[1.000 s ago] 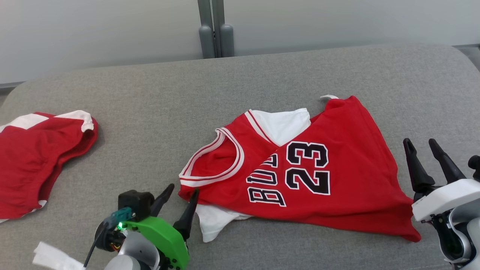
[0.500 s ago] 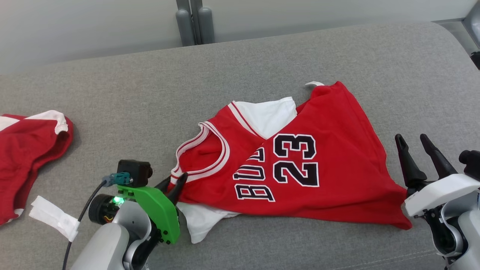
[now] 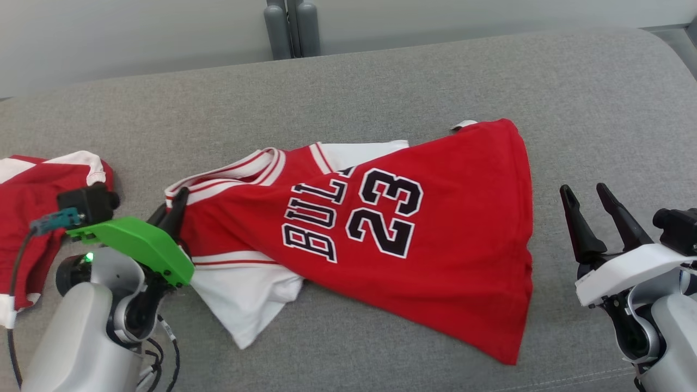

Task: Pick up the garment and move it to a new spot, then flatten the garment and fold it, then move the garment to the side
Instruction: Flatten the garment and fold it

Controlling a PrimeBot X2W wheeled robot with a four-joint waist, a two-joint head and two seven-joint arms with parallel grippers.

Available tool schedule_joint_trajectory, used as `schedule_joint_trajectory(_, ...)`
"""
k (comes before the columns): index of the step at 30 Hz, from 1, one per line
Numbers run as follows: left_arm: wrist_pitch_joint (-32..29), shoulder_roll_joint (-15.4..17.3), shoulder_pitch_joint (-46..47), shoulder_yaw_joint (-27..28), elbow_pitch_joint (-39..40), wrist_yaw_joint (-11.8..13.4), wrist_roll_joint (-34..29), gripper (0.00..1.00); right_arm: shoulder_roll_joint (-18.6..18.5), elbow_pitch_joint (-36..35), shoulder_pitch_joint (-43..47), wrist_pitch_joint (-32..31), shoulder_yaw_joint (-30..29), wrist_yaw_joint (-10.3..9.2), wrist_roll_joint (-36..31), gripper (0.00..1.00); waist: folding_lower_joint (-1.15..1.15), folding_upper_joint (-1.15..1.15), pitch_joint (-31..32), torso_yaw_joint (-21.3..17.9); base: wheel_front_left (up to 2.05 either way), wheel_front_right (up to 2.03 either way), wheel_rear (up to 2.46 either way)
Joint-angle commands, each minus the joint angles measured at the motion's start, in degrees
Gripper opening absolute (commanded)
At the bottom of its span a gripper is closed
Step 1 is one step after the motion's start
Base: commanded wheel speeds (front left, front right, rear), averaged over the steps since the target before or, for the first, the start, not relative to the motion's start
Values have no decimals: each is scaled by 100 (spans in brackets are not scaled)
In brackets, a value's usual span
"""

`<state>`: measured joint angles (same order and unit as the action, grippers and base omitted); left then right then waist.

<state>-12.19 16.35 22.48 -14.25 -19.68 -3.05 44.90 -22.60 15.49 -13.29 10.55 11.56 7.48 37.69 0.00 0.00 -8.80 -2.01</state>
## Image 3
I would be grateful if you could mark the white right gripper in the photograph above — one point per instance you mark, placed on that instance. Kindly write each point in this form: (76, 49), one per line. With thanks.
(626, 272)

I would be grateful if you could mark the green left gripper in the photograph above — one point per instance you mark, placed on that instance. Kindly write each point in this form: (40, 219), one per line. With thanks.
(136, 239)

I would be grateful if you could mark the red shorts white trim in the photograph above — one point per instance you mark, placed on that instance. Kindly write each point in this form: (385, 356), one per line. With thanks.
(32, 190)

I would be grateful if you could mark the red Bulls 23 jersey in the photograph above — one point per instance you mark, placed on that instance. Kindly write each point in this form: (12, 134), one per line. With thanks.
(463, 218)

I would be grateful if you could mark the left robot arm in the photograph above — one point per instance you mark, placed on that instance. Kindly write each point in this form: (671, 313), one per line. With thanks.
(81, 337)

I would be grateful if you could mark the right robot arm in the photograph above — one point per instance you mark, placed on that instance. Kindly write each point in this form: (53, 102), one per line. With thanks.
(672, 337)

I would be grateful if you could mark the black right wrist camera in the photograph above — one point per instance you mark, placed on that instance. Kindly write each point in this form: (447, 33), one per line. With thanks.
(678, 231)

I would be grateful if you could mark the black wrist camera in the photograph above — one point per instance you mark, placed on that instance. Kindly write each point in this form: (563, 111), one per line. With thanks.
(90, 202)
(678, 231)

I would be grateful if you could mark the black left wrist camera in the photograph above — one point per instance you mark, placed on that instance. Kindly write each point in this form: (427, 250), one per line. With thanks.
(90, 202)

